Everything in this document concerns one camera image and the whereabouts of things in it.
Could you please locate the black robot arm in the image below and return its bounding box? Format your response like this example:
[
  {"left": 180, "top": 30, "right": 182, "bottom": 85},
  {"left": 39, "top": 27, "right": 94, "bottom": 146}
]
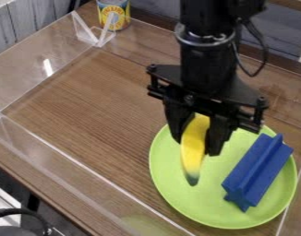
[{"left": 148, "top": 0, "right": 269, "bottom": 156}]

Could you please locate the green round plate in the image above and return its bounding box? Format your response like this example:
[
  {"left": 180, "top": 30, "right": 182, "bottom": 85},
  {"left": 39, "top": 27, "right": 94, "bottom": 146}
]
[{"left": 150, "top": 127, "right": 297, "bottom": 230}]

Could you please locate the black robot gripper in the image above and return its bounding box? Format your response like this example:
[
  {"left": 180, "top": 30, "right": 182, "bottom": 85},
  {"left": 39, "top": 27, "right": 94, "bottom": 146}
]
[{"left": 148, "top": 65, "right": 269, "bottom": 157}]

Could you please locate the yellow toy banana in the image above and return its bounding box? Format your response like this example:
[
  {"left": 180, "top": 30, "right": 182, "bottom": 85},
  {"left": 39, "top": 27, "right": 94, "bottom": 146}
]
[{"left": 181, "top": 114, "right": 210, "bottom": 186}]

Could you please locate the yellow blue tin can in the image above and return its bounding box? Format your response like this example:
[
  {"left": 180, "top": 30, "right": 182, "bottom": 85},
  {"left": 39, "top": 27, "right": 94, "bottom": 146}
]
[{"left": 97, "top": 0, "right": 132, "bottom": 31}]

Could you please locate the black cable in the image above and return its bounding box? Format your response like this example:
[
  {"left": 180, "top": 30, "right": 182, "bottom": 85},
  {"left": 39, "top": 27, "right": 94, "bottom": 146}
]
[{"left": 0, "top": 207, "right": 53, "bottom": 236}]

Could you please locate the blue plastic block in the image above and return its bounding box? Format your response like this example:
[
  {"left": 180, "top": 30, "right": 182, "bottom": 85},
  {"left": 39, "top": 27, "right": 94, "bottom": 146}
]
[{"left": 221, "top": 134, "right": 293, "bottom": 212}]

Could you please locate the clear acrylic enclosure wall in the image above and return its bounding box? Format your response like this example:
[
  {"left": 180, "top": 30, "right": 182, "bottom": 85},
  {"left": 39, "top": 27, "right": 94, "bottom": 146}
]
[{"left": 0, "top": 10, "right": 301, "bottom": 236}]

